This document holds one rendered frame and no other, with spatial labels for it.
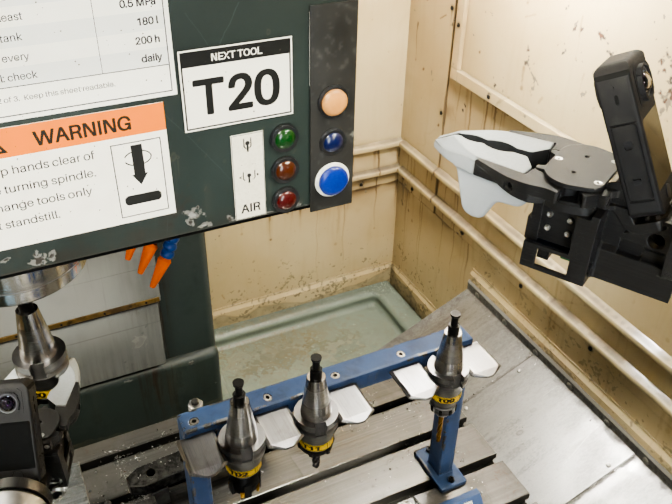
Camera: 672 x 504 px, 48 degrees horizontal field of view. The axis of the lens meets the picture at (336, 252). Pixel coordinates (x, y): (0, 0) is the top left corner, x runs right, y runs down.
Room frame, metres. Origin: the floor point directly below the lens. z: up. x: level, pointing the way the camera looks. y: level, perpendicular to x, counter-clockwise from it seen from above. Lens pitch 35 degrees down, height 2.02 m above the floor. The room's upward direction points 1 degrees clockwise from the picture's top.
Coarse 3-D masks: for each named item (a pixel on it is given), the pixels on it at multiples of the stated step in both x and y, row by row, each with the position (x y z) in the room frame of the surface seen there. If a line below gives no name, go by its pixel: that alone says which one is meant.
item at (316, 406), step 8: (312, 384) 0.73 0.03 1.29; (320, 384) 0.74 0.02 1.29; (304, 392) 0.74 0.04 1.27; (312, 392) 0.73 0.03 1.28; (320, 392) 0.73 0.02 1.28; (328, 392) 0.75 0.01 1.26; (304, 400) 0.74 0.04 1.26; (312, 400) 0.73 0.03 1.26; (320, 400) 0.73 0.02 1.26; (328, 400) 0.74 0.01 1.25; (304, 408) 0.73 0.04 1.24; (312, 408) 0.73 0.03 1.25; (320, 408) 0.73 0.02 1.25; (328, 408) 0.74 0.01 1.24; (304, 416) 0.73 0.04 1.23; (312, 416) 0.73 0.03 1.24; (320, 416) 0.73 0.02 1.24; (328, 416) 0.73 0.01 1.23
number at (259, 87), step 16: (256, 64) 0.61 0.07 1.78; (272, 64) 0.61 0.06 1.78; (224, 80) 0.59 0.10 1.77; (240, 80) 0.60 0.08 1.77; (256, 80) 0.61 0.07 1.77; (272, 80) 0.61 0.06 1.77; (240, 96) 0.60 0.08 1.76; (256, 96) 0.61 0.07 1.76; (272, 96) 0.61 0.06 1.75; (240, 112) 0.60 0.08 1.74; (256, 112) 0.61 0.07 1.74
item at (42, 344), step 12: (36, 312) 0.69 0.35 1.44; (24, 324) 0.68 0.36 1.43; (36, 324) 0.68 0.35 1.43; (24, 336) 0.68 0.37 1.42; (36, 336) 0.68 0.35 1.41; (48, 336) 0.69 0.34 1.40; (24, 348) 0.67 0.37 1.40; (36, 348) 0.67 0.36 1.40; (48, 348) 0.68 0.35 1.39; (24, 360) 0.67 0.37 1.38; (36, 360) 0.67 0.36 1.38
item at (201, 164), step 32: (192, 0) 0.59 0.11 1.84; (224, 0) 0.60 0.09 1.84; (256, 0) 0.61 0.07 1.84; (288, 0) 0.62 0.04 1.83; (320, 0) 0.63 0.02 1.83; (192, 32) 0.58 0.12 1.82; (224, 32) 0.60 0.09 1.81; (256, 32) 0.61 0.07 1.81; (288, 32) 0.62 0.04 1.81; (224, 128) 0.59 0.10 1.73; (256, 128) 0.61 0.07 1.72; (192, 160) 0.58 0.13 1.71; (224, 160) 0.59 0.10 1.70; (192, 192) 0.58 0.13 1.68; (224, 192) 0.59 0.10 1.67; (128, 224) 0.55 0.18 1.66; (160, 224) 0.56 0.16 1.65; (192, 224) 0.58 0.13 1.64; (224, 224) 0.59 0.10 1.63; (0, 256) 0.51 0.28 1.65; (32, 256) 0.52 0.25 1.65; (64, 256) 0.53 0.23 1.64; (96, 256) 0.54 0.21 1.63
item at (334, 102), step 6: (330, 90) 0.63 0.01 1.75; (336, 90) 0.63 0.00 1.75; (324, 96) 0.63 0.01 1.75; (330, 96) 0.63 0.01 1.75; (336, 96) 0.63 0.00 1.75; (342, 96) 0.63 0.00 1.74; (324, 102) 0.63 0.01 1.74; (330, 102) 0.63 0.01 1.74; (336, 102) 0.63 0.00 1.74; (342, 102) 0.63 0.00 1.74; (324, 108) 0.63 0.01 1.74; (330, 108) 0.63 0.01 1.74; (336, 108) 0.63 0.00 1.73; (342, 108) 0.63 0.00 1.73; (330, 114) 0.63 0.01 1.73; (336, 114) 0.63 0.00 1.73
